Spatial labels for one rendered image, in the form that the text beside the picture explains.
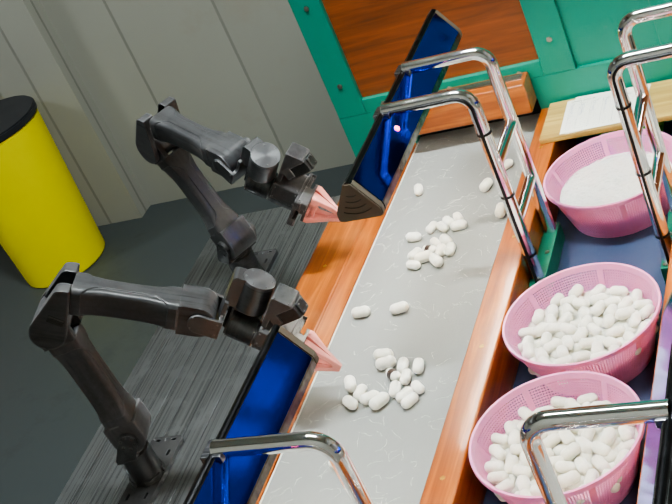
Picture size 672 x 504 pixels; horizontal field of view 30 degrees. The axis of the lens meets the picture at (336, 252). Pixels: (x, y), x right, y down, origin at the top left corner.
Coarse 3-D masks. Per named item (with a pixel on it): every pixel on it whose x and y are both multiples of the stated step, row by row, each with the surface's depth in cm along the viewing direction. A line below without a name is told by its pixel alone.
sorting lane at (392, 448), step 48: (432, 144) 282; (480, 144) 273; (528, 144) 265; (432, 192) 264; (480, 192) 256; (384, 240) 255; (480, 240) 242; (384, 288) 241; (432, 288) 234; (480, 288) 228; (336, 336) 233; (384, 336) 227; (432, 336) 222; (336, 384) 221; (384, 384) 216; (432, 384) 211; (336, 432) 210; (384, 432) 205; (432, 432) 200; (288, 480) 204; (336, 480) 200; (384, 480) 195
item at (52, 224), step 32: (0, 128) 442; (32, 128) 447; (0, 160) 441; (32, 160) 447; (0, 192) 446; (32, 192) 450; (64, 192) 460; (0, 224) 456; (32, 224) 455; (64, 224) 461; (32, 256) 462; (64, 256) 465; (96, 256) 474
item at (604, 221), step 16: (592, 144) 251; (624, 144) 250; (560, 160) 249; (576, 160) 251; (560, 176) 249; (560, 192) 248; (560, 208) 239; (576, 208) 233; (592, 208) 231; (608, 208) 230; (624, 208) 230; (640, 208) 231; (576, 224) 240; (592, 224) 236; (608, 224) 234; (624, 224) 234; (640, 224) 234
